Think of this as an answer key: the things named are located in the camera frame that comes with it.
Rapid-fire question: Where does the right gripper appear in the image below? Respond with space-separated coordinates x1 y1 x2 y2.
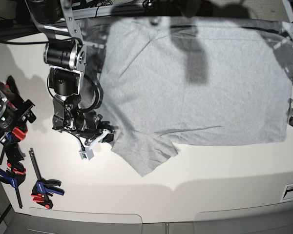
52 96 115 150

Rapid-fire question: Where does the grey T-shirt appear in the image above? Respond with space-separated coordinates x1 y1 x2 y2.
78 17 293 177

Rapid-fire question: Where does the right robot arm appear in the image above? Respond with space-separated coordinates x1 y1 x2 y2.
25 0 114 159

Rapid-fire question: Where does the white label sticker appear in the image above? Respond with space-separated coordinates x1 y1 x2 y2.
280 184 293 202

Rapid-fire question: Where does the loose blue red bar clamp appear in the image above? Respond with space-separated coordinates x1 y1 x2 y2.
29 148 64 209

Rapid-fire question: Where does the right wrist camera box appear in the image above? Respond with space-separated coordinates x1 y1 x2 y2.
79 149 94 160

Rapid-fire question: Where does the aluminium frame rail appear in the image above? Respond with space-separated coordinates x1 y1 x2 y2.
0 2 144 40

